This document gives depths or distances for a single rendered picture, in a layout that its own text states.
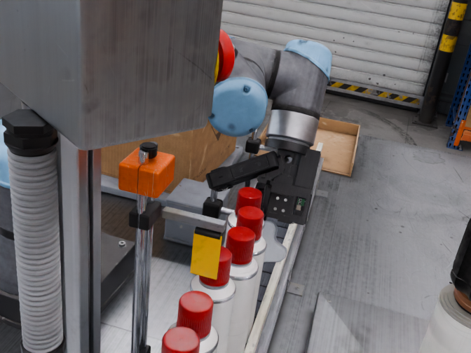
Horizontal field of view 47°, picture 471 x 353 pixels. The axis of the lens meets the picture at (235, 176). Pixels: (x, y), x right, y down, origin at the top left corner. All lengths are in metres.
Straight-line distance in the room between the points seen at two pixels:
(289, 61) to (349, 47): 4.07
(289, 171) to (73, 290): 0.38
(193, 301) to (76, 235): 0.13
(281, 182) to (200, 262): 0.27
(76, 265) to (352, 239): 0.72
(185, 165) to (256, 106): 0.49
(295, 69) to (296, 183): 0.17
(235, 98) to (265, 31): 4.35
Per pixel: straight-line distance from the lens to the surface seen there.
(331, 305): 0.89
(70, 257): 0.56
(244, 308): 0.67
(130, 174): 0.52
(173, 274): 0.98
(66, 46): 0.32
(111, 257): 0.90
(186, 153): 1.12
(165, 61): 0.33
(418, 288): 1.08
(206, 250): 0.57
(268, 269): 0.93
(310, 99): 0.80
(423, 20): 4.80
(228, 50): 0.38
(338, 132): 1.70
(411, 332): 0.89
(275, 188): 0.79
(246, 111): 0.66
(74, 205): 0.52
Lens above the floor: 1.42
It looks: 27 degrees down
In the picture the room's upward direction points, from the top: 7 degrees clockwise
